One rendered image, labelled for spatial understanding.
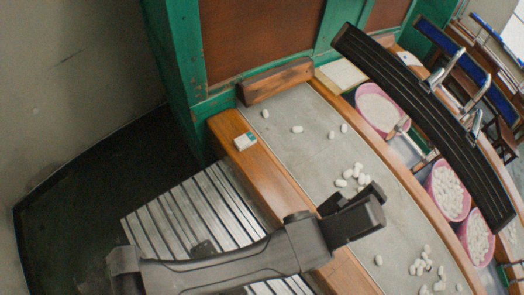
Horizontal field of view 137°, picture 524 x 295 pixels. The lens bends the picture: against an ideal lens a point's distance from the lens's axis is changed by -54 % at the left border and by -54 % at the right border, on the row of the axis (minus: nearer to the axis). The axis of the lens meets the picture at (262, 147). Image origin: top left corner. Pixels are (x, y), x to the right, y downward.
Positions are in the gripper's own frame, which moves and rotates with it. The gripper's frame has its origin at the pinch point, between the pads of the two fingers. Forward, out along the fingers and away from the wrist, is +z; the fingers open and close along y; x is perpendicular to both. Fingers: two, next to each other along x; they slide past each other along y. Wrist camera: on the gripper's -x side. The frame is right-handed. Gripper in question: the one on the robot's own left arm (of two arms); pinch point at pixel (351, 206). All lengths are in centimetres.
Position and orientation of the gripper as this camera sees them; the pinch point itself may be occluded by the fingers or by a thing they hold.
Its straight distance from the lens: 55.1
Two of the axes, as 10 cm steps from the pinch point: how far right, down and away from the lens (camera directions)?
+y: -5.7, -7.3, 3.8
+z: 5.9, -0.4, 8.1
